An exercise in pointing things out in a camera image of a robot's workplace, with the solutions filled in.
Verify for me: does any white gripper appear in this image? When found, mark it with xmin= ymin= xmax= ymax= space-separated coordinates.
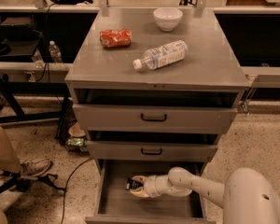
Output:
xmin=130 ymin=175 xmax=170 ymax=198

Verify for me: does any dark blue rxbar wrapper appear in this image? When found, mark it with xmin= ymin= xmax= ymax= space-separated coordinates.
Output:
xmin=125 ymin=178 xmax=142 ymax=190

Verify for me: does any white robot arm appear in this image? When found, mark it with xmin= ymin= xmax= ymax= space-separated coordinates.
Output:
xmin=126 ymin=167 xmax=280 ymax=224

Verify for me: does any bottom grey open drawer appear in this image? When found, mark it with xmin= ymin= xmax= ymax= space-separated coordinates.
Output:
xmin=85 ymin=160 xmax=216 ymax=224

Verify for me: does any middle grey drawer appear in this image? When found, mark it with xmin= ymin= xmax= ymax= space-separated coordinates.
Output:
xmin=87 ymin=131 xmax=217 ymax=162

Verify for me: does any grey metal drawer cabinet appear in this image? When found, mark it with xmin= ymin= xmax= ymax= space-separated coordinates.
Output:
xmin=65 ymin=7 xmax=248 ymax=175

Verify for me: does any top grey drawer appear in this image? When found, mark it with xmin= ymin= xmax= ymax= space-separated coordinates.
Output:
xmin=74 ymin=89 xmax=237 ymax=134

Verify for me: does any green snack bag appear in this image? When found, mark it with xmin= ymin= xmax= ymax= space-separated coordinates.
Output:
xmin=65 ymin=137 xmax=87 ymax=152

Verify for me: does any grey sneaker shoe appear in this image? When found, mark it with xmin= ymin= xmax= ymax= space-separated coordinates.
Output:
xmin=21 ymin=159 xmax=51 ymax=176

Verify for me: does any black tripod stand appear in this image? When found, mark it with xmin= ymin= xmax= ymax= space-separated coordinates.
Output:
xmin=0 ymin=170 xmax=66 ymax=194

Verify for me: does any clear plastic water bottle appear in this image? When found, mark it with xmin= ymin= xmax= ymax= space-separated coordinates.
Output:
xmin=133 ymin=40 xmax=188 ymax=71

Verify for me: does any person's tan trouser leg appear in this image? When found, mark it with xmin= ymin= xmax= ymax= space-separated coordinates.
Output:
xmin=0 ymin=126 xmax=21 ymax=224

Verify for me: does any orange soda can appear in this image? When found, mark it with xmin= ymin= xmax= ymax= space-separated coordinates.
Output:
xmin=100 ymin=29 xmax=132 ymax=48

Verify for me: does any small upright water bottle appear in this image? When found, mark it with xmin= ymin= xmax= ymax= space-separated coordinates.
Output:
xmin=49 ymin=41 xmax=63 ymax=63

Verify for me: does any white ceramic bowl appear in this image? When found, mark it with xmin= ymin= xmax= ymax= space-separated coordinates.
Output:
xmin=153 ymin=7 xmax=183 ymax=32

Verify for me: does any black equipment on shelf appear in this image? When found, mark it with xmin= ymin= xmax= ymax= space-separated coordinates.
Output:
xmin=0 ymin=16 xmax=39 ymax=41

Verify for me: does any black middle drawer handle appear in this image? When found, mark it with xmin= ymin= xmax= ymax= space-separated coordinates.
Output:
xmin=141 ymin=148 xmax=162 ymax=156

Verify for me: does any black drawer handle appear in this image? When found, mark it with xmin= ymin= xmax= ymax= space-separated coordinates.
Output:
xmin=141 ymin=148 xmax=162 ymax=156
xmin=140 ymin=113 xmax=167 ymax=122

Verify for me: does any black floor cable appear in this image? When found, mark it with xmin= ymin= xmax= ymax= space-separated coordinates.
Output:
xmin=59 ymin=157 xmax=94 ymax=224

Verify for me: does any black top drawer handle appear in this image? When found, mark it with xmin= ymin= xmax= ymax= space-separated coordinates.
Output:
xmin=140 ymin=113 xmax=167 ymax=122

